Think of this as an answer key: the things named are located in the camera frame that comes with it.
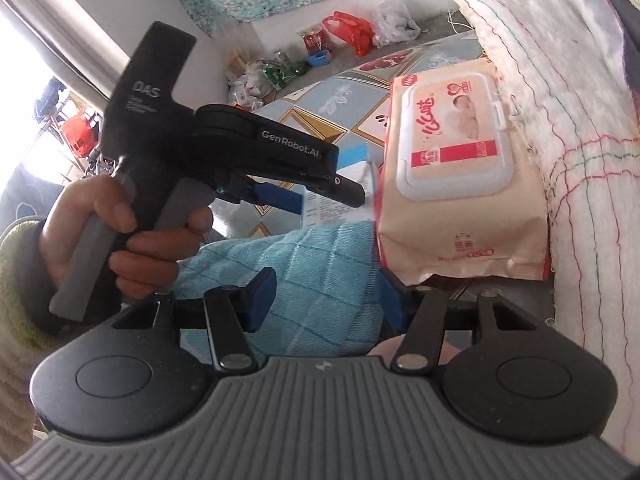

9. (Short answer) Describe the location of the pile of plastic packets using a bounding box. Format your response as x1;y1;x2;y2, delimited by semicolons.
226;49;307;111

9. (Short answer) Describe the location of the white quilt with coloured stitches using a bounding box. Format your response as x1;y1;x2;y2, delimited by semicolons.
450;0;640;461

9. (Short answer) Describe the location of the person's left forearm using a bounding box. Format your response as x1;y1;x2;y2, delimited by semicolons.
0;217;66;461

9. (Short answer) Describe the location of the pink plush toy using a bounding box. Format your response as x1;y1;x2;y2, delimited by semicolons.
367;334;408;360

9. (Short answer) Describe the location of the orange plastic bag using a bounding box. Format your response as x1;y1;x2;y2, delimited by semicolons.
61;107;102;159

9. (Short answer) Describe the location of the cream curtain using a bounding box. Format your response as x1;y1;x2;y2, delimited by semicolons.
0;0;138;91

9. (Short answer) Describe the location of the white blue medicine box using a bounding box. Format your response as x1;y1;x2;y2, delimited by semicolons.
300;142;383;231

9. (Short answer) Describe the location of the clear plastic bag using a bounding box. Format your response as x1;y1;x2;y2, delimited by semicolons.
372;0;422;44

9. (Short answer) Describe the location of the person's left hand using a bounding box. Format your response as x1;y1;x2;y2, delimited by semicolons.
40;172;216;302

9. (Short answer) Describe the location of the red white small box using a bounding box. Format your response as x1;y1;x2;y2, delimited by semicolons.
300;30;327;56

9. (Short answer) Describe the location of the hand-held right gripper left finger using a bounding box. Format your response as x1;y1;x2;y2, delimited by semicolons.
112;267;278;373

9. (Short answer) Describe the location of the red plastic bag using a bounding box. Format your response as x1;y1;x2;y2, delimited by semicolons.
322;10;377;57

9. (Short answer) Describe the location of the blue checked towel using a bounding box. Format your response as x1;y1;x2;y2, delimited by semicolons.
172;222;401;358

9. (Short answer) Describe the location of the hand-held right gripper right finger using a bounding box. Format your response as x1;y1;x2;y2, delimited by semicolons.
377;266;551;373

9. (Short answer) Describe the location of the pink wet wipes pack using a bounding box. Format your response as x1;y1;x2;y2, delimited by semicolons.
375;57;551;283

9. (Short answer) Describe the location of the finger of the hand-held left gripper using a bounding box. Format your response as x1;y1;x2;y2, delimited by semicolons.
235;170;367;209
217;182;307;217

